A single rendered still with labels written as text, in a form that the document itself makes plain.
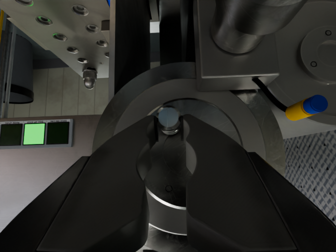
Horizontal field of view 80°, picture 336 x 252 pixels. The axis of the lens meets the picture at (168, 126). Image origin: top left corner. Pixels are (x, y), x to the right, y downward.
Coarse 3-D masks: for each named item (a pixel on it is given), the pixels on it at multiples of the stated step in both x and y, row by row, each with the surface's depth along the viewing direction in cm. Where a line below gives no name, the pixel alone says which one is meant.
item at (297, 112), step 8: (256, 80) 13; (264, 88) 13; (272, 96) 12; (312, 96) 9; (320, 96) 9; (280, 104) 12; (296, 104) 10; (304, 104) 10; (312, 104) 9; (320, 104) 9; (288, 112) 11; (296, 112) 10; (304, 112) 10; (312, 112) 10
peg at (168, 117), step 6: (162, 108) 11; (168, 108) 11; (174, 108) 11; (156, 114) 11; (162, 114) 11; (168, 114) 11; (174, 114) 11; (180, 114) 11; (156, 120) 11; (162, 120) 11; (168, 120) 11; (174, 120) 11; (162, 126) 11; (168, 126) 11; (174, 126) 11; (168, 132) 12; (174, 132) 13
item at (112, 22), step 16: (112, 0) 18; (128, 0) 24; (112, 16) 18; (128, 16) 24; (112, 32) 18; (128, 32) 23; (112, 48) 18; (128, 48) 23; (144, 48) 35; (112, 64) 17; (128, 64) 23; (144, 64) 35; (112, 80) 17; (128, 80) 22; (112, 96) 17
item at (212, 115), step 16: (192, 112) 14; (208, 112) 14; (224, 112) 14; (224, 128) 14; (160, 144) 14; (176, 144) 14; (240, 144) 13; (160, 160) 13; (176, 160) 13; (160, 176) 13; (176, 176) 13; (160, 192) 13; (176, 192) 13
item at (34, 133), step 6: (30, 126) 50; (36, 126) 50; (42, 126) 50; (24, 132) 50; (30, 132) 50; (36, 132) 50; (42, 132) 50; (24, 138) 50; (30, 138) 50; (36, 138) 50; (42, 138) 50
